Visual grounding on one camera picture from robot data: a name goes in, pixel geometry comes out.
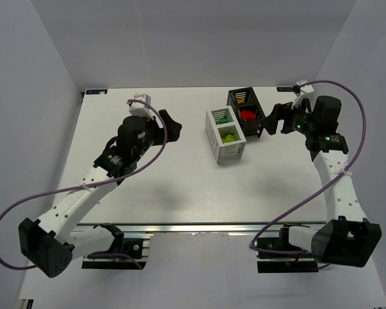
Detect red lime rounded lego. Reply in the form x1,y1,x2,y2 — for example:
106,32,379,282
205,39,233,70
240,110,257,122

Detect lime green lego plate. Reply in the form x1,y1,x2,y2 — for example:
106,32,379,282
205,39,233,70
222,134,237,144

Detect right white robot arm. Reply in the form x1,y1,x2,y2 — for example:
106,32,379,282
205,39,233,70
262,96,381,267

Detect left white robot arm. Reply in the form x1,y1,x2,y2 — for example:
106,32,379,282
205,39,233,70
19,109,182,278

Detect right blue label sticker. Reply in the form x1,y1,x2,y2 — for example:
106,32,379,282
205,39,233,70
276,86,293,92

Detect blue label sticker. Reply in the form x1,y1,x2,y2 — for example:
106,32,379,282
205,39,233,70
276,86,293,92
85,89,107,95

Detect black slotted container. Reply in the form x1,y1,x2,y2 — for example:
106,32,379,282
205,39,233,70
226,87,265,138

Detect white slotted container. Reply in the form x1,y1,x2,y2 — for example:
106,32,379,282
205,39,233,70
205,106,246,164

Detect left blue label sticker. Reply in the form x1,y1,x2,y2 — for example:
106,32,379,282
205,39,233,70
85,89,107,95

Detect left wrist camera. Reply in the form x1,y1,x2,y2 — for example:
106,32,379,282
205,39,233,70
127,93,155,120

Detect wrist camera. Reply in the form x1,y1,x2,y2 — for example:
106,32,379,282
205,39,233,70
291,80,315,109
127,93,155,120

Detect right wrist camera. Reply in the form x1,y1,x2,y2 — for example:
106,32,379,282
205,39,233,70
291,80,315,109

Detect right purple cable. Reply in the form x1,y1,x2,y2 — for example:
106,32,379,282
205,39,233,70
249,79,367,270

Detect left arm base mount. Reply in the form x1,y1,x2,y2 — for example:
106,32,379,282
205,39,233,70
82,223,149,270

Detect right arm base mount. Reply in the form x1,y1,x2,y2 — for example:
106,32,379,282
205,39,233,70
255,224,319,274

